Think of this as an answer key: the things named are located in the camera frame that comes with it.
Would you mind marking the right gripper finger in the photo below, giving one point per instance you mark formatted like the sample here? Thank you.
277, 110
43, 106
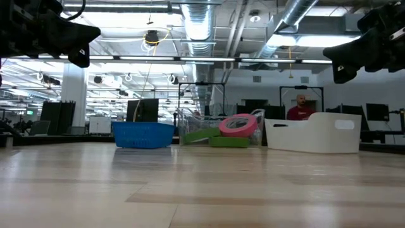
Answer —
351, 46
354, 57

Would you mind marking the black acoustic panel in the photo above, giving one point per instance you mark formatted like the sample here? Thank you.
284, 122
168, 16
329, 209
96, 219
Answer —
57, 117

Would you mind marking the clear plastic bin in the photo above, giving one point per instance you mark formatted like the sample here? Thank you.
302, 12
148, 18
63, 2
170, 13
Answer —
190, 122

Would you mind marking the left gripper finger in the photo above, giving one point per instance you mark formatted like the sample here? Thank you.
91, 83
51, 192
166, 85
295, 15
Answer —
72, 42
69, 27

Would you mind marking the person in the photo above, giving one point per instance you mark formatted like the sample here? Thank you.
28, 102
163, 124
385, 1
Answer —
300, 111

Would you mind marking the blue slotted plastic basket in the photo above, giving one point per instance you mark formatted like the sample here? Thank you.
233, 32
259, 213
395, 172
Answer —
142, 134

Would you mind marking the black gantry frame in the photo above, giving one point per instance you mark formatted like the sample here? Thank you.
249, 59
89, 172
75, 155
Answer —
300, 87

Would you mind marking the black ceiling-mounted device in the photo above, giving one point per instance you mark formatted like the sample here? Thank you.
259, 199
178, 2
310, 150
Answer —
152, 36

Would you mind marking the white cabinet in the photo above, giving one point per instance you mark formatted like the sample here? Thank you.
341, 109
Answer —
99, 125

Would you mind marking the white plastic bin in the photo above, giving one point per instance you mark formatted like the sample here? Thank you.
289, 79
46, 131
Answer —
313, 136

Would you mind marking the black computer monitor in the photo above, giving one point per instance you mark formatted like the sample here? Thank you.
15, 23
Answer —
378, 112
147, 110

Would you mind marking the pink masking tape roll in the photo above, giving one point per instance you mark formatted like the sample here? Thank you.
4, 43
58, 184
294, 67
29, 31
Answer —
239, 128

